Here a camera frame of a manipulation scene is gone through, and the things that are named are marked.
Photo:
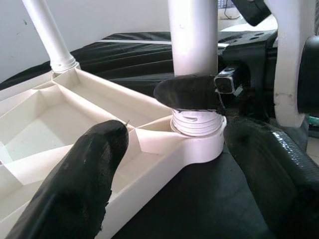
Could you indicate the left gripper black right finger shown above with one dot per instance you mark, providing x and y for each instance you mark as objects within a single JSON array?
[{"x": 281, "y": 179}]

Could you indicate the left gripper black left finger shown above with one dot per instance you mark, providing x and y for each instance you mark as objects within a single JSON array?
[{"x": 74, "y": 186}]

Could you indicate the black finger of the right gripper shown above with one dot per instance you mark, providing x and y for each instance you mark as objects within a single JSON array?
[{"x": 189, "y": 92}]

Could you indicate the white plastic table leg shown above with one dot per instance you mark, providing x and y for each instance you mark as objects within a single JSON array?
[
  {"x": 47, "y": 32},
  {"x": 192, "y": 37}
]

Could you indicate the white plastic table top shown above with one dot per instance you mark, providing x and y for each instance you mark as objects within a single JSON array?
[{"x": 154, "y": 161}]

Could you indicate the white flat strip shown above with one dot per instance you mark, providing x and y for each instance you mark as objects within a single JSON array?
[{"x": 149, "y": 42}]

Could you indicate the green circuit board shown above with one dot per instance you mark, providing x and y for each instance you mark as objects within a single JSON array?
[{"x": 313, "y": 119}]

